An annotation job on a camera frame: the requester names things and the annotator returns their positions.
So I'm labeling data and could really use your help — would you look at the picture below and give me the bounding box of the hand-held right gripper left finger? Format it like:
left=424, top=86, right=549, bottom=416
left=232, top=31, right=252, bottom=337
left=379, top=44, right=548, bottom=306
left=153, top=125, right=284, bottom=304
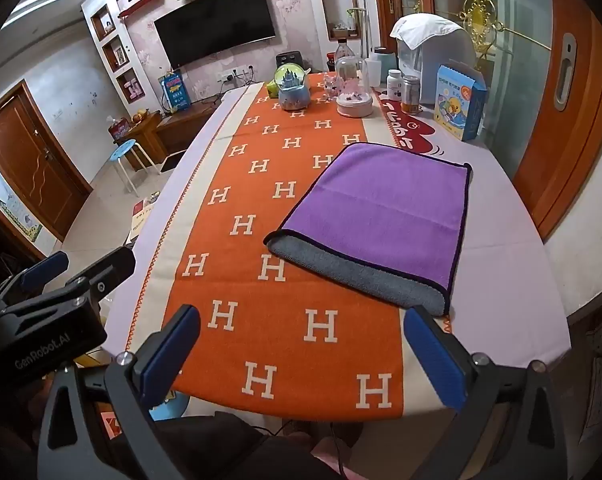
left=37, top=304, right=202, bottom=480

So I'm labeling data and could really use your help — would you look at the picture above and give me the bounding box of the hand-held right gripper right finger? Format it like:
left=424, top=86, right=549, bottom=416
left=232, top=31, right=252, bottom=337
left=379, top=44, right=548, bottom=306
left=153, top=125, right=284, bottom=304
left=403, top=305, right=570, bottom=480

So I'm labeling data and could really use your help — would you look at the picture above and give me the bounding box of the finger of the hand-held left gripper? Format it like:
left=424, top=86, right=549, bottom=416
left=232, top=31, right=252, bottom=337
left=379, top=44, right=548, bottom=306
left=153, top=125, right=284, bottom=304
left=55, top=246, right=137, bottom=313
left=0, top=251, right=70, bottom=311

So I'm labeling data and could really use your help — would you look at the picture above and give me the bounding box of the purple and grey towel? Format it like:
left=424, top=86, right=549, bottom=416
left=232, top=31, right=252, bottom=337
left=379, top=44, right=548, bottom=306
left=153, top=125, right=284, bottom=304
left=263, top=142, right=473, bottom=317

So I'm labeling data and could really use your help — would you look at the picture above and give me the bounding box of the blue round stool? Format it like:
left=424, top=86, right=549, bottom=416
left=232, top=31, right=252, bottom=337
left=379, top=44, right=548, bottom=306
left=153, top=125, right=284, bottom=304
left=110, top=139, right=151, bottom=197
left=149, top=390, right=190, bottom=422

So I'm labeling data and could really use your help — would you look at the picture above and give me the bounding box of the wooden room door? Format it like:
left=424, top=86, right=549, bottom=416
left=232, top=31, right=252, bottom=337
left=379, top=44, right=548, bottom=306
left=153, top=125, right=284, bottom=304
left=0, top=80, right=94, bottom=242

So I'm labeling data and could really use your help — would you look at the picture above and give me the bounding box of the lilac tablecloth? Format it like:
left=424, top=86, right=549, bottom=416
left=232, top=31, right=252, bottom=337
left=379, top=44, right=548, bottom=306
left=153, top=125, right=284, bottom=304
left=101, top=72, right=572, bottom=418

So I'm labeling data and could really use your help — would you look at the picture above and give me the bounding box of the orange letter-patterned blanket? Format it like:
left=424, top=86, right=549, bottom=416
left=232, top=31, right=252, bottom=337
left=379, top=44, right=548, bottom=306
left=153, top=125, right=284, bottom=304
left=125, top=72, right=452, bottom=422

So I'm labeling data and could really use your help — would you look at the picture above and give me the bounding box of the person's dark clothing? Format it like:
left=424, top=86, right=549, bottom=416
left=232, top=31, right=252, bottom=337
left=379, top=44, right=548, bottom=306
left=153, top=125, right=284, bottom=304
left=151, top=411, right=347, bottom=480

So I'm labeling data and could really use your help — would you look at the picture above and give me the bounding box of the red tissue box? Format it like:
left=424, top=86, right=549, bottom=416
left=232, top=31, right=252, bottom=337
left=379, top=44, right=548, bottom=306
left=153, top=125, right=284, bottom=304
left=108, top=116, right=133, bottom=141

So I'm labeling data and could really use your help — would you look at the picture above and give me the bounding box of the wooden television cabinet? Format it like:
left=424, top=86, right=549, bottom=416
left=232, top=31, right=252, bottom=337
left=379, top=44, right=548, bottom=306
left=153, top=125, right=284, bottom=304
left=125, top=100, right=223, bottom=162

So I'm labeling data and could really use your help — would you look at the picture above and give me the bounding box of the blue standing sign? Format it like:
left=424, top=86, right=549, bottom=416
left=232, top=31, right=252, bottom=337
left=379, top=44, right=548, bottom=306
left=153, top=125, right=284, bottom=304
left=158, top=69, right=191, bottom=114

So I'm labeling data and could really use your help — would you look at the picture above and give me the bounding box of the red cartoon mat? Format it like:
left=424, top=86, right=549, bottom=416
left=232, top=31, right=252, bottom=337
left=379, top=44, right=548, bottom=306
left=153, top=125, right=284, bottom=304
left=375, top=89, right=450, bottom=152

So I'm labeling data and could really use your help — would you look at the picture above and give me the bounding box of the blue snow globe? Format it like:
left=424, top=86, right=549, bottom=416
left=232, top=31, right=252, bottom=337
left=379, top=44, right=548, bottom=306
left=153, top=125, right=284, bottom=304
left=274, top=63, right=312, bottom=111

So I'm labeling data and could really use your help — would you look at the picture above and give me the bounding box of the blue carton box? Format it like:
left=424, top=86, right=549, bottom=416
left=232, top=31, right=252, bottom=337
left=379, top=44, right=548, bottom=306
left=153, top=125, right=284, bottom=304
left=433, top=62, right=488, bottom=142

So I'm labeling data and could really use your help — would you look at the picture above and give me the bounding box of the black flat television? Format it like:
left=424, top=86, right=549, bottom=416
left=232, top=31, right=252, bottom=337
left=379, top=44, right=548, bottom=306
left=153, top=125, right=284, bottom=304
left=153, top=0, right=278, bottom=69

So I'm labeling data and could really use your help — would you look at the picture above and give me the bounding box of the metal drink can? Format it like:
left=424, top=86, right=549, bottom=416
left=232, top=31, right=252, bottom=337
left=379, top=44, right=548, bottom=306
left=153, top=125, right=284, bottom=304
left=401, top=75, right=422, bottom=115

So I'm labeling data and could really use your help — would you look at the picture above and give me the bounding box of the black kitchen appliance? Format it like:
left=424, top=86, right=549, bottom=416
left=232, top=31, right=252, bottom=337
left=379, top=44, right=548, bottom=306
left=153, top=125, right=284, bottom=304
left=275, top=51, right=305, bottom=74

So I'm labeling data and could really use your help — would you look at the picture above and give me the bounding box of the wooden framed glass door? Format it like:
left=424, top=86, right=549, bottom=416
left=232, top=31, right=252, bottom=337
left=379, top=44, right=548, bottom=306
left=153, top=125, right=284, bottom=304
left=370, top=0, right=602, bottom=242

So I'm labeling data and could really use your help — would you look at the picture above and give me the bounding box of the white pill bottle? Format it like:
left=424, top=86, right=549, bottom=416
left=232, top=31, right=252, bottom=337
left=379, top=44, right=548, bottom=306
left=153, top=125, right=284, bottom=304
left=386, top=69, right=405, bottom=102

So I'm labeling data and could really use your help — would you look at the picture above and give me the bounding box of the pink glass dome music box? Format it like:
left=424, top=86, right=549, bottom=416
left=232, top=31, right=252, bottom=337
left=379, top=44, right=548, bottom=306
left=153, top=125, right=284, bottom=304
left=334, top=55, right=375, bottom=119

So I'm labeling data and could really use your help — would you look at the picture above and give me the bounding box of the pink figurine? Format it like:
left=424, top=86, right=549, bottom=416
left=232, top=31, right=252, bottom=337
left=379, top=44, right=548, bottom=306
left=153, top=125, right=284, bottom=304
left=323, top=74, right=345, bottom=102

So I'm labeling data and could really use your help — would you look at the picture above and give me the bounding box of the white water dispenser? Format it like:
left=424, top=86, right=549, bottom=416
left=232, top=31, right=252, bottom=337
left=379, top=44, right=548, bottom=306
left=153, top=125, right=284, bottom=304
left=396, top=27, right=478, bottom=107

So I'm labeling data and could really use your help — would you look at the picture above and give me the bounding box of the white plastic canister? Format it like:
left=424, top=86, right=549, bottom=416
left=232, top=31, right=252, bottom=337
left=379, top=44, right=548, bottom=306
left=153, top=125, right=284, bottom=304
left=365, top=47, right=396, bottom=89

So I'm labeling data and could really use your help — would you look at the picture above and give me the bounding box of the white cloth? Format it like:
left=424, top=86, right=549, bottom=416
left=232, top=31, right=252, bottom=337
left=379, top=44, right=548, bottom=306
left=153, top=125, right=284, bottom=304
left=390, top=12, right=468, bottom=52

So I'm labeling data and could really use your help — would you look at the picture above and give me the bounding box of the wall poster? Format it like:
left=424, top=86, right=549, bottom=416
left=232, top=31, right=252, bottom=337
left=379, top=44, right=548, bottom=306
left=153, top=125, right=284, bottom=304
left=0, top=162, right=45, bottom=244

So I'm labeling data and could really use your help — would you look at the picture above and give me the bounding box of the black cable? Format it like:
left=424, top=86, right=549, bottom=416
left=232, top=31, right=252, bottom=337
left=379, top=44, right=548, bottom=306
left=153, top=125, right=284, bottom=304
left=251, top=417, right=349, bottom=480

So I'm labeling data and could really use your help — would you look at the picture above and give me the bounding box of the red wall shelf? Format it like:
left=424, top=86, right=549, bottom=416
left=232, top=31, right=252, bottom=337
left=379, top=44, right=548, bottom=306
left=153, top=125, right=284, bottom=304
left=117, top=0, right=167, bottom=19

